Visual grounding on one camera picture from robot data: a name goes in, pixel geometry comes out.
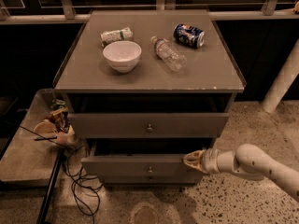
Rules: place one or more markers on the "grey side tray table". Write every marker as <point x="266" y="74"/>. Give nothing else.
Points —
<point x="28" y="163"/>

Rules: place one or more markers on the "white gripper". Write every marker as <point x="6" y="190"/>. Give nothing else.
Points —
<point x="210" y="160"/>

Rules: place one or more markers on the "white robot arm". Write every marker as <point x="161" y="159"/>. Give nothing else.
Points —
<point x="248" y="162"/>

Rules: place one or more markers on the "metal window railing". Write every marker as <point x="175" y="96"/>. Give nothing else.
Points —
<point x="73" y="11"/>

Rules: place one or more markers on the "clear plastic water bottle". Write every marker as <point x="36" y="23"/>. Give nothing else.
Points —
<point x="165" y="51"/>

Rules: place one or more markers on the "grey bottom drawer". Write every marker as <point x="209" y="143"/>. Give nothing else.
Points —
<point x="151" y="179"/>

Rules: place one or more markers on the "blue soda can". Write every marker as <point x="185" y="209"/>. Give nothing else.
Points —
<point x="189" y="35"/>

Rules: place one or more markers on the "white green crushed can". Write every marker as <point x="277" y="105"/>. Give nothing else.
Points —
<point x="108" y="37"/>

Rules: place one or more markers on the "grey drawer cabinet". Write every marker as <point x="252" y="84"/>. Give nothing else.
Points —
<point x="207" y="84"/>

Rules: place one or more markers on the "grey drawer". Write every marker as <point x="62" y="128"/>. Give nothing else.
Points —
<point x="151" y="179"/>
<point x="148" y="125"/>
<point x="133" y="158"/>

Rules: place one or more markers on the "grey top drawer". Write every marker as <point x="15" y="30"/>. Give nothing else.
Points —
<point x="148" y="125"/>

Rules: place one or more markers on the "white bowl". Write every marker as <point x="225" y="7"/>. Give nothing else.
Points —
<point x="122" y="56"/>

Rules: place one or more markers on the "white diagonal post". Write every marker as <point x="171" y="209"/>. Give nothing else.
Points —
<point x="286" y="76"/>

